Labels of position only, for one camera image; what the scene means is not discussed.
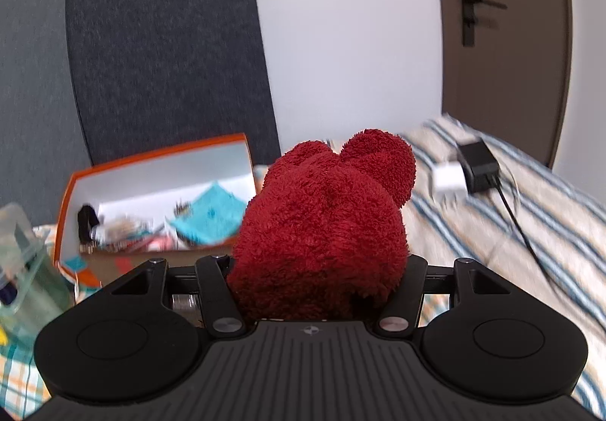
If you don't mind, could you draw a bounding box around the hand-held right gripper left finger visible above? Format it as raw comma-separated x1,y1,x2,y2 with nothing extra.
102,255,248,337

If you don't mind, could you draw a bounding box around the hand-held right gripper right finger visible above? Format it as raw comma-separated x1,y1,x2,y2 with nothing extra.
376,255,519,336

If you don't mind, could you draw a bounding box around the teal printed mask packet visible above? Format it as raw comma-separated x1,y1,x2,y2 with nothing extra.
168,182,247,246

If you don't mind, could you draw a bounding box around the red fluffy plush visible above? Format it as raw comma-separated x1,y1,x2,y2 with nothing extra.
226,130,417,321

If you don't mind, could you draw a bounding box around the orange cardboard box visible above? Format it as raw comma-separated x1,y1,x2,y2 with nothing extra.
53,133,260,291

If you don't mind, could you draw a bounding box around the black fuzzy scrunchie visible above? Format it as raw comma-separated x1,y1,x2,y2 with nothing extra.
77,204,100,244

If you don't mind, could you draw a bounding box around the white charger plug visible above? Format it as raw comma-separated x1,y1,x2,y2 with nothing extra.
432,160,469,203

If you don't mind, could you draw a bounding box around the black power adapter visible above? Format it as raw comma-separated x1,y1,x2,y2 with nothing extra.
457,139,501,194

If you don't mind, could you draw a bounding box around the striped beige blanket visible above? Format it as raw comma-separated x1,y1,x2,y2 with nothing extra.
400,115,606,417

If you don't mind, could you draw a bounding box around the clear teal storage box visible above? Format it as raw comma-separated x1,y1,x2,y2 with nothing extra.
0,202,77,336

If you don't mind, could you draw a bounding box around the dark grey headboard panel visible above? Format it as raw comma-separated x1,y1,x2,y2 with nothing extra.
65,0,281,166

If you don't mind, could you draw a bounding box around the brown door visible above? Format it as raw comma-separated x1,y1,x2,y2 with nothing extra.
432,0,573,168

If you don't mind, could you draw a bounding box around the black power cable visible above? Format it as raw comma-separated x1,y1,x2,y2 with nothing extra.
495,184,543,263

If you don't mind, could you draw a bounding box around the black door handle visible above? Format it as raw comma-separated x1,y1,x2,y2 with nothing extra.
459,0,508,47

